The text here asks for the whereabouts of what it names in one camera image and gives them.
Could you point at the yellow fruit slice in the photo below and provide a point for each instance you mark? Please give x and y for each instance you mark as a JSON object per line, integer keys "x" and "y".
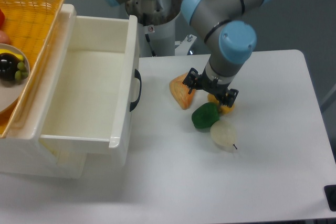
{"x": 19, "y": 56}

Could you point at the white metal bracket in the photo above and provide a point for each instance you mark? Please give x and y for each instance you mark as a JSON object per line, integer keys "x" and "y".
{"x": 190, "y": 45}

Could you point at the white pear with stem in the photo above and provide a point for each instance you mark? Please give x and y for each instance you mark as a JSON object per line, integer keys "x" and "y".
{"x": 224, "y": 135}

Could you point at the dark purple mangosteen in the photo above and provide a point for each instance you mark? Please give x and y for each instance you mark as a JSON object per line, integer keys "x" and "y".
{"x": 9, "y": 64}

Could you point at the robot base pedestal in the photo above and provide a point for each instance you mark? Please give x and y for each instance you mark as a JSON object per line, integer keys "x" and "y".
{"x": 156, "y": 25}

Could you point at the red tomato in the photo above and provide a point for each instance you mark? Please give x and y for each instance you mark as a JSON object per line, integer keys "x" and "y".
{"x": 2, "y": 18}

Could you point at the orange triangular bread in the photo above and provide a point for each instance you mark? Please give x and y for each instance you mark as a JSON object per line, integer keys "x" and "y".
{"x": 180, "y": 91}

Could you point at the pink peach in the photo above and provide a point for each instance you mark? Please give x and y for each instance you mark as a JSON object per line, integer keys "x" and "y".
{"x": 4, "y": 38}

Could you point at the black corner object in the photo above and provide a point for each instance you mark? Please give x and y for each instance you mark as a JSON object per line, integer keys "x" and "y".
{"x": 330, "y": 193}

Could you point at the green grapes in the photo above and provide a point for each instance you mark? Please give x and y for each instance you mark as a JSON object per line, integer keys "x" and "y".
{"x": 21, "y": 72}

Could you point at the white plastic drawer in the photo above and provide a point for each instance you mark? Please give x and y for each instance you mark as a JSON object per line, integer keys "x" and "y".
{"x": 90, "y": 109}

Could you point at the yellow bell pepper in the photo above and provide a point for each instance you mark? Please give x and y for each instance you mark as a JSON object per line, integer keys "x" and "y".
{"x": 222, "y": 109}

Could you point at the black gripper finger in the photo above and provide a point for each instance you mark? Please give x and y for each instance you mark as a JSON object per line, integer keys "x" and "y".
{"x": 191, "y": 80}
{"x": 228, "y": 97}

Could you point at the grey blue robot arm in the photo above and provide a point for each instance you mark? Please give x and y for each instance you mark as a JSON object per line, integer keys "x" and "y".
{"x": 230, "y": 40}

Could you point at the yellow woven basket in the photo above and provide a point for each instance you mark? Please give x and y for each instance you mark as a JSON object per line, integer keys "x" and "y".
{"x": 30, "y": 25}

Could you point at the white plate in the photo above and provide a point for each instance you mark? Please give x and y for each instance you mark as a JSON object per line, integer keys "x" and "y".
{"x": 11, "y": 90}

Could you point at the black drawer handle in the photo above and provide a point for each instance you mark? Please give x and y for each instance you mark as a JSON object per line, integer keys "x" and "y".
{"x": 138, "y": 91}

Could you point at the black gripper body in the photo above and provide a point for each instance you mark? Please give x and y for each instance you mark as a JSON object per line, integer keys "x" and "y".
{"x": 214, "y": 83}

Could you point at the white drawer cabinet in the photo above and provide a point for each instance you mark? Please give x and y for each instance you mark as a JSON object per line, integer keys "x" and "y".
{"x": 22, "y": 151}

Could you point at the green bell pepper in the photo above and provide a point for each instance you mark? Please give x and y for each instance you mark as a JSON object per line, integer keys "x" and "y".
{"x": 205, "y": 116}

